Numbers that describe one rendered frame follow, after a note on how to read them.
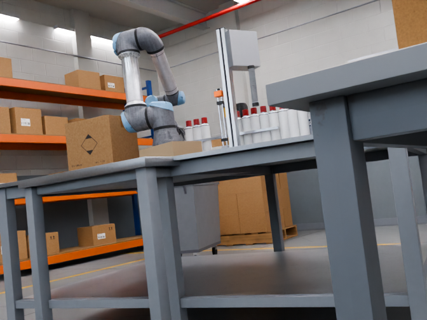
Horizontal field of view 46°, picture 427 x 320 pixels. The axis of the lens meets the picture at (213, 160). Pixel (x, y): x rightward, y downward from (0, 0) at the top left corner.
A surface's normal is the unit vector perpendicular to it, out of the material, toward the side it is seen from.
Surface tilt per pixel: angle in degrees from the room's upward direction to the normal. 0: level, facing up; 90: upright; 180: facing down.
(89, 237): 90
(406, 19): 90
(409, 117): 90
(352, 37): 90
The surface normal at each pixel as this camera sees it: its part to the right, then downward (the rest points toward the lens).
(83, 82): 0.77, -0.14
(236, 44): 0.47, -0.12
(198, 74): -0.60, 0.01
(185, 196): -0.30, 0.03
